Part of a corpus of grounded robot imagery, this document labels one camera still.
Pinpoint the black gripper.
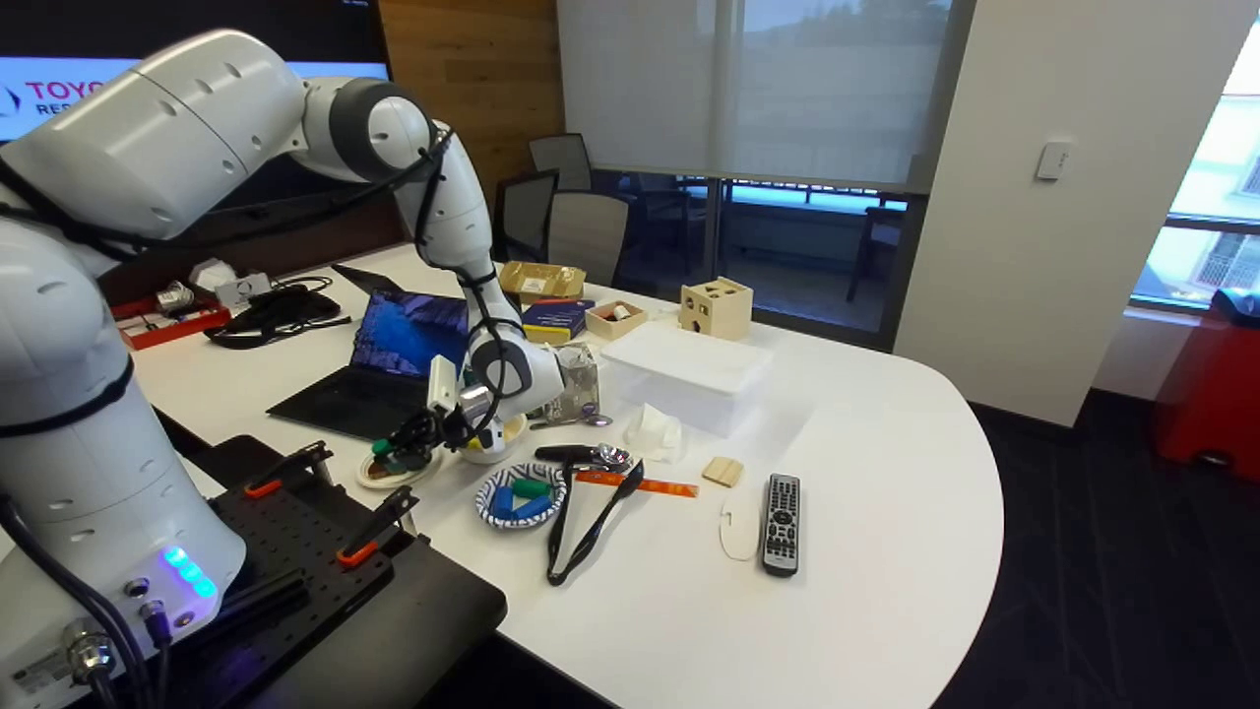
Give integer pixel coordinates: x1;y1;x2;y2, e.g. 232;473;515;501
404;353;499;453

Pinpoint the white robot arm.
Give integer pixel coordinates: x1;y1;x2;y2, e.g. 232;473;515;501
0;29;570;662

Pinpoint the white plate with toys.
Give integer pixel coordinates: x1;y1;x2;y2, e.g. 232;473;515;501
360;436;446;491

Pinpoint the blue white patterned bowl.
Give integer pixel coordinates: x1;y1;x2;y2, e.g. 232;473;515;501
475;459;568;530

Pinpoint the black laptop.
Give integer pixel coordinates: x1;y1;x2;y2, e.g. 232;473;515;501
270;263;467;440

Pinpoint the black orange clamp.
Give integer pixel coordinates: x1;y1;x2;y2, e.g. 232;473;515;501
336;490;417;571
239;440;331;501

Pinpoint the cardboard box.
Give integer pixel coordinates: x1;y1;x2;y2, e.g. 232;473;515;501
499;260;588;301

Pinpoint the black perforated mounting board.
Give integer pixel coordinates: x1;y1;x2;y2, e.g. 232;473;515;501
165;436;509;709

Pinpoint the orange ruler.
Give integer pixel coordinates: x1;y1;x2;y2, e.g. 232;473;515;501
570;465;704;505

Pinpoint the grey office chair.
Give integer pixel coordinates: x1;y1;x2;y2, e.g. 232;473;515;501
547;194;630;282

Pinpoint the white plastic box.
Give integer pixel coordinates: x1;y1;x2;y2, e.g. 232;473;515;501
603;324;773;436

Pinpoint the small beige wooden block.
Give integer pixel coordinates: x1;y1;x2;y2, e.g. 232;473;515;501
700;458;744;490

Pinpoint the wooden shape sorter box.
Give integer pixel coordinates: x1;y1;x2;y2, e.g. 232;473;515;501
676;274;751;340

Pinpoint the white flat oval piece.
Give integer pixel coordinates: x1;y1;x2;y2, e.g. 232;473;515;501
717;508;756;563

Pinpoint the grey remote control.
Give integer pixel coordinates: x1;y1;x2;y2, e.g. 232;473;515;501
759;473;801;579

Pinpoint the red cabinet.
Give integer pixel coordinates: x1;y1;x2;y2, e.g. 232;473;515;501
1154;286;1260;480

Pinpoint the black handled tool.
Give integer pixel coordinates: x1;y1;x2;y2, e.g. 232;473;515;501
533;446;606;465

